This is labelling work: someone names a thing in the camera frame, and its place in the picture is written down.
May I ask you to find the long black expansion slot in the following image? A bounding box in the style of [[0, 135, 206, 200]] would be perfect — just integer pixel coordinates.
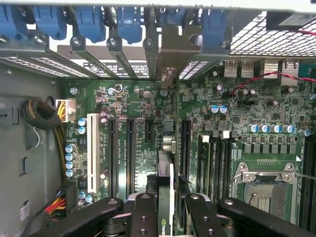
[[181, 119, 191, 184], [108, 118, 119, 198], [126, 118, 136, 196]]

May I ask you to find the CPU socket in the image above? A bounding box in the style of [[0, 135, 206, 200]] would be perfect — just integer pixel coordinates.
[[233, 161, 301, 225]]

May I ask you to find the black power connector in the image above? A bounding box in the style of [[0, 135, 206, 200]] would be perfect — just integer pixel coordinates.
[[63, 182, 79, 214]]

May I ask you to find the white expansion slot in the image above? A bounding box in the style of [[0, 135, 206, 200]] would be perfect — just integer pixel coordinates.
[[87, 113, 100, 194]]

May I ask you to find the short black expansion slot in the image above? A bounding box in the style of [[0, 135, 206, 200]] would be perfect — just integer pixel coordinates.
[[145, 119, 155, 143]]

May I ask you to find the silver socket locking lever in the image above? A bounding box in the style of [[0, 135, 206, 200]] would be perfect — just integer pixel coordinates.
[[293, 172, 316, 181]]

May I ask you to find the green Dell motherboard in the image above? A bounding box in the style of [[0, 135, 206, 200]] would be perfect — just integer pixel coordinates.
[[64, 59, 316, 237]]

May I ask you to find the white case sticker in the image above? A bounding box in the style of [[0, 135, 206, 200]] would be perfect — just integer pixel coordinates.
[[19, 199, 31, 221]]

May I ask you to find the silver open PC case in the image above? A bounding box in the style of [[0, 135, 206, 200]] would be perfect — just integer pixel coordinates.
[[0, 0, 316, 237]]

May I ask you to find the white motherboard power connector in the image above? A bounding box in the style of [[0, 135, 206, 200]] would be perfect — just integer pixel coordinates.
[[55, 98, 77, 123]]

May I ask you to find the metal slot cover plate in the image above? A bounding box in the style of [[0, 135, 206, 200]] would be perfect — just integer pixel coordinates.
[[179, 40, 232, 80], [0, 34, 64, 79], [142, 37, 160, 80], [70, 36, 120, 79], [106, 36, 140, 80], [32, 36, 93, 79]]

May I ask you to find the silver rear port block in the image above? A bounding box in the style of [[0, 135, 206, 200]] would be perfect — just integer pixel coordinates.
[[281, 60, 299, 79], [263, 60, 282, 79], [240, 60, 255, 78], [223, 60, 239, 78]]

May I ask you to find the teal rear port connector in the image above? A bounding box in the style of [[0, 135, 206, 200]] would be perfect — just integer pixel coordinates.
[[298, 61, 316, 79]]

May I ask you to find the blue slot retention clip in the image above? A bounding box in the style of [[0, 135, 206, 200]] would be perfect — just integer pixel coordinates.
[[201, 9, 230, 50], [159, 8, 186, 25], [32, 6, 68, 40], [0, 4, 29, 41], [116, 6, 144, 45], [75, 6, 107, 43]]

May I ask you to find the red yellow black wire bundle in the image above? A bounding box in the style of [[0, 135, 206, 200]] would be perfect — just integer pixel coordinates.
[[44, 189, 67, 219]]

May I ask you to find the thin white wire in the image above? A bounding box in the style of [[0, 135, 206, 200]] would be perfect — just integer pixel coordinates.
[[33, 127, 46, 149]]

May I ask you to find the red black fan wire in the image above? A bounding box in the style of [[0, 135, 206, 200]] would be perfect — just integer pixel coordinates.
[[229, 28, 316, 97]]

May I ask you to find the yellow black power cable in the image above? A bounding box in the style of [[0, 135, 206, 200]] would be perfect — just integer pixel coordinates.
[[19, 98, 68, 185]]

